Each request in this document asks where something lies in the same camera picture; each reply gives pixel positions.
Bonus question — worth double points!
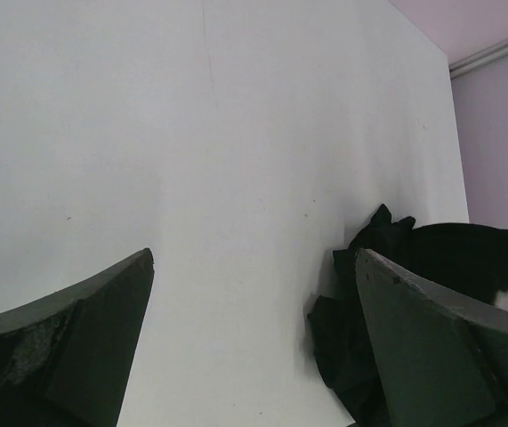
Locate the black t shirt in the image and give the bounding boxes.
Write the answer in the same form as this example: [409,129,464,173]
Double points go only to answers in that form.
[308,205,508,426]

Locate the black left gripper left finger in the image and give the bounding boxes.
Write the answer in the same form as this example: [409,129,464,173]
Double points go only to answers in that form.
[0,248,154,426]

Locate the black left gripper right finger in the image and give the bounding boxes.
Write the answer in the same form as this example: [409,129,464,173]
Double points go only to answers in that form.
[356,250,508,426]

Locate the right aluminium frame post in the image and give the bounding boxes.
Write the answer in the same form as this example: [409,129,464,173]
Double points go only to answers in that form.
[448,38,508,79]

